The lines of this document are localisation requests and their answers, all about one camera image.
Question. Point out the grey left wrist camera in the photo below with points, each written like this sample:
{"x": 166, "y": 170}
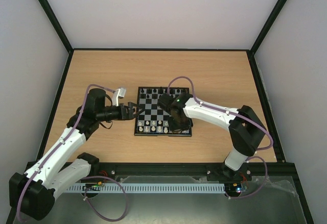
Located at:
{"x": 118, "y": 94}

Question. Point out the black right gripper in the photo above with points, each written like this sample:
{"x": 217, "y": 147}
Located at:
{"x": 179, "y": 126}

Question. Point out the black and silver chessboard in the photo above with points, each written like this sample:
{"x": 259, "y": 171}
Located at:
{"x": 152, "y": 114}

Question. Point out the light blue slotted cable duct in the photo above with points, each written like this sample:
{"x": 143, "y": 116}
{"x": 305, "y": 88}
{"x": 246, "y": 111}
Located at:
{"x": 148, "y": 188}

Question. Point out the black king back row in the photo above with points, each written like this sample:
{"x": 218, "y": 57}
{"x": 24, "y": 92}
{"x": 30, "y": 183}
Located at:
{"x": 161, "y": 90}

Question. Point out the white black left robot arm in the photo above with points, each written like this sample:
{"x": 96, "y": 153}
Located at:
{"x": 34, "y": 192}

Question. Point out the black aluminium frame rail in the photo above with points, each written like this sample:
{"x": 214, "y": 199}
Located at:
{"x": 198, "y": 169}

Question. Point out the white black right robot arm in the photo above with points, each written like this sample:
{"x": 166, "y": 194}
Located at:
{"x": 245, "y": 128}

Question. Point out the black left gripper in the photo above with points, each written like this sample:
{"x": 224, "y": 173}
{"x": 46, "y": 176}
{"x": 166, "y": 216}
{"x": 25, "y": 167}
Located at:
{"x": 130, "y": 114}

